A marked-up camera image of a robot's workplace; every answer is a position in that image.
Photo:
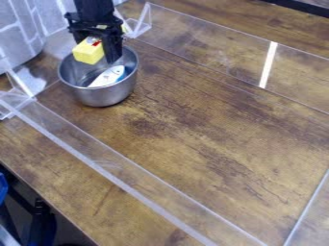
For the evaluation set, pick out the white fish toy in bowl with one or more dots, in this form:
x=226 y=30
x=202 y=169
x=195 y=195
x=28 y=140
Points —
x=112 y=75

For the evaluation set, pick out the stainless steel bowl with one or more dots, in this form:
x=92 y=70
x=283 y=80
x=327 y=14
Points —
x=76 y=75

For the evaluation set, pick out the yellow butter block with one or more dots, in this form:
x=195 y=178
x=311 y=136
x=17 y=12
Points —
x=88 y=51

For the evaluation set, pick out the grey brick pattern cloth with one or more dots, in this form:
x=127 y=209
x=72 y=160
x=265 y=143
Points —
x=25 y=21

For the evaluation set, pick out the clear acrylic barrier front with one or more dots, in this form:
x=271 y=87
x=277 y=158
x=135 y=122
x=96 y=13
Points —
x=187 y=214

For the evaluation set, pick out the clear acrylic triangular bracket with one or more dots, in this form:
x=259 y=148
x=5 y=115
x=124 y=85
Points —
x=134 y=27

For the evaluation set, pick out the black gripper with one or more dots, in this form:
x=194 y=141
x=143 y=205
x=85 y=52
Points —
x=93 y=20

